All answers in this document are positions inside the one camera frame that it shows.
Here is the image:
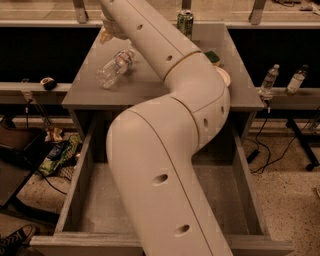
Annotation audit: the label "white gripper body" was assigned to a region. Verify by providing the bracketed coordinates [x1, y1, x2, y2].
[101, 13, 127, 40]

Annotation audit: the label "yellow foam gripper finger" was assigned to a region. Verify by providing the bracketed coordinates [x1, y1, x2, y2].
[99, 28, 113, 44]

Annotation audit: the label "clear plastic water bottle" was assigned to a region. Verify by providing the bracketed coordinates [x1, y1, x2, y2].
[96, 49, 135, 89]

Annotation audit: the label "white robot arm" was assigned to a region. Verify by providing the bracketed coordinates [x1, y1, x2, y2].
[100, 0, 232, 256]

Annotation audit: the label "grey cabinet with top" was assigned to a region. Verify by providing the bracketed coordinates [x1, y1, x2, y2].
[61, 22, 265, 144]

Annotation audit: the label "water bottle on ledge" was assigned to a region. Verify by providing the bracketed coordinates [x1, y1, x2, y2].
[258, 64, 280, 99]
[285, 64, 309, 96]

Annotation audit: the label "open grey top drawer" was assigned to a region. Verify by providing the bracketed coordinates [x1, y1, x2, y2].
[31, 112, 293, 256]

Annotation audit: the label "green soda can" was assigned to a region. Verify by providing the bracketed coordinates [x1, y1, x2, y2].
[177, 9, 194, 39]

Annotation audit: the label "yellow black tape measure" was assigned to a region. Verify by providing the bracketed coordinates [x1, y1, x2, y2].
[40, 77, 57, 91]

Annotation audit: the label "green yellow sponge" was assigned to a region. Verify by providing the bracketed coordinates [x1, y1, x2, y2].
[205, 51, 220, 66]

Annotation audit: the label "green snack bags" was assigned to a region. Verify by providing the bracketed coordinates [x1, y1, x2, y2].
[36, 133, 82, 177]

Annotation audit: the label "white paper bowl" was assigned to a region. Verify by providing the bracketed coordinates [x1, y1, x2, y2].
[216, 66, 231, 87]

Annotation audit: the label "dark chair at left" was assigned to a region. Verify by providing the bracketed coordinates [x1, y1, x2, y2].
[0, 116, 59, 225]

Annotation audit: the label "black canvas sneaker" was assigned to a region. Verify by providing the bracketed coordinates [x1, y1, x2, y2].
[0, 224, 39, 256]

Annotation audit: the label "black cable with adapter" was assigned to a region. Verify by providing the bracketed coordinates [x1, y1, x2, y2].
[245, 99, 301, 175]

